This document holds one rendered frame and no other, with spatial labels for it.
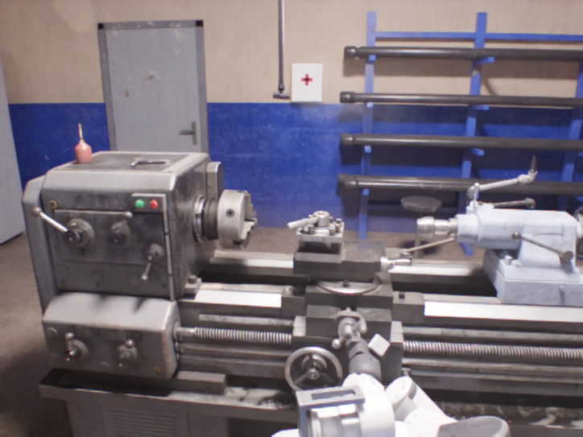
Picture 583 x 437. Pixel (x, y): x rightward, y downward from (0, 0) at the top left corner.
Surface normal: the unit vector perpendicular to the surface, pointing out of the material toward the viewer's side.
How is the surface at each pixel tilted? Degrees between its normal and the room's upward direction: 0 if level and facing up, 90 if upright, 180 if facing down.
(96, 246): 90
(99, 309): 32
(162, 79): 90
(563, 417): 0
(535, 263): 66
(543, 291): 90
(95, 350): 90
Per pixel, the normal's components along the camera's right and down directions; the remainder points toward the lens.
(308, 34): -0.12, 0.31
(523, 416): 0.00, -0.95
